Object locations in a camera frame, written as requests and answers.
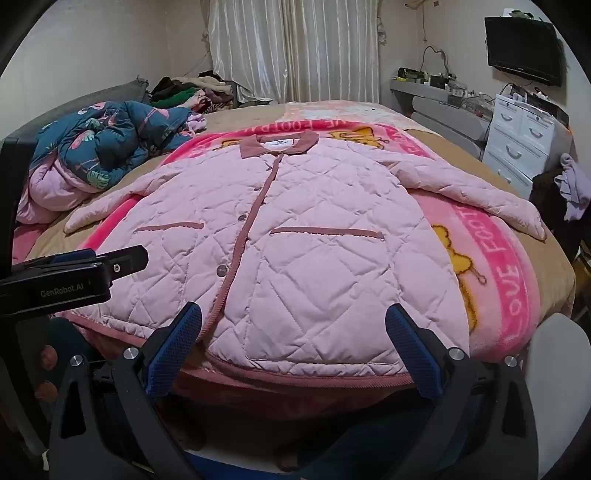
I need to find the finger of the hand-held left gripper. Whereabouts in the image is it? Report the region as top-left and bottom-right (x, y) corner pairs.
(48, 248), (98, 266)
(95, 244), (149, 280)

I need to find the white round stool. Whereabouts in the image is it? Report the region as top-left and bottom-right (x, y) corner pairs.
(524, 313), (591, 480)

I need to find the blue floral duvet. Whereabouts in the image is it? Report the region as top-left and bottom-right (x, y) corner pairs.
(16, 99), (206, 227)

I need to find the bed with tan sheet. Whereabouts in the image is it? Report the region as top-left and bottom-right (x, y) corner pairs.
(0, 99), (578, 416)

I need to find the grey wall shelf desk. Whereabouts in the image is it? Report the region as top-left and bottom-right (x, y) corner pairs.
(390, 76), (492, 148)

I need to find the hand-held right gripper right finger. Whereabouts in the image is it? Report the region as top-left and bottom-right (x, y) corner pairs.
(385, 304), (541, 480)

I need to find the white striped curtain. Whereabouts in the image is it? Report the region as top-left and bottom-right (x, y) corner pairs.
(205, 0), (384, 107)

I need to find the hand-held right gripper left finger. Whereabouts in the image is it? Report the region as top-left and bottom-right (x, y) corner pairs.
(46, 301), (206, 480)

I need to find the black box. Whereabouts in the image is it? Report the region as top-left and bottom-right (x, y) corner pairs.
(526, 92), (570, 124)

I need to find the pale pink patterned blanket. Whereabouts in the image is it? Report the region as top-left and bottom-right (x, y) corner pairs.
(281, 100), (416, 130)

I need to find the person's left hand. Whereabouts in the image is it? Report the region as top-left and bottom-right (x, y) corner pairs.
(37, 344), (61, 404)

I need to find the purple cloth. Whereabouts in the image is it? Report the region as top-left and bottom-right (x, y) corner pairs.
(554, 154), (591, 222)

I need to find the pile of clothes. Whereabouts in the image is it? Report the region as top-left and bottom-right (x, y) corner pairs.
(148, 69), (241, 114)

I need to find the pink quilted jacket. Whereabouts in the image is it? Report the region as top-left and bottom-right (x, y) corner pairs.
(64, 130), (548, 377)

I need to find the clutter of small desk things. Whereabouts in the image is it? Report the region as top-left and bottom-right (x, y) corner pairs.
(397, 67), (495, 112)

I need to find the white drawer cabinet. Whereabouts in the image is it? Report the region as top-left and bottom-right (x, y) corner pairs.
(482, 92), (571, 199)

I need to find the pink printed blanket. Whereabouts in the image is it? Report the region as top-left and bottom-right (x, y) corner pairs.
(60, 117), (543, 421)

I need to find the dark chair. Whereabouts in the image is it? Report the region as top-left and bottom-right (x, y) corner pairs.
(531, 173), (591, 259)

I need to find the white wall cable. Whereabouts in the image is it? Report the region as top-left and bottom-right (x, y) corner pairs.
(420, 45), (451, 77)

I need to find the grey headboard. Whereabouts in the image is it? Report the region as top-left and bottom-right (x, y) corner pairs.
(0, 76), (151, 144)

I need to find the black wall television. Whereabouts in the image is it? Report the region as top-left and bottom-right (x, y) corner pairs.
(484, 16), (564, 88)

